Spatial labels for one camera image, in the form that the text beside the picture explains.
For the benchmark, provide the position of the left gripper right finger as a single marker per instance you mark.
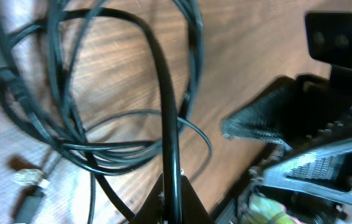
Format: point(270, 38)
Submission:
point(193, 211)

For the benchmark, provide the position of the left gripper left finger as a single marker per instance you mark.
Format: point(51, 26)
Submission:
point(152, 210)

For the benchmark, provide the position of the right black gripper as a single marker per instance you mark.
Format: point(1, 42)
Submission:
point(307, 112)

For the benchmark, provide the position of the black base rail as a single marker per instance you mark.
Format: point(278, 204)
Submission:
point(226, 210)

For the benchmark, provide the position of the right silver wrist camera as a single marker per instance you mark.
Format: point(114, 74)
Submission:
point(329, 32)

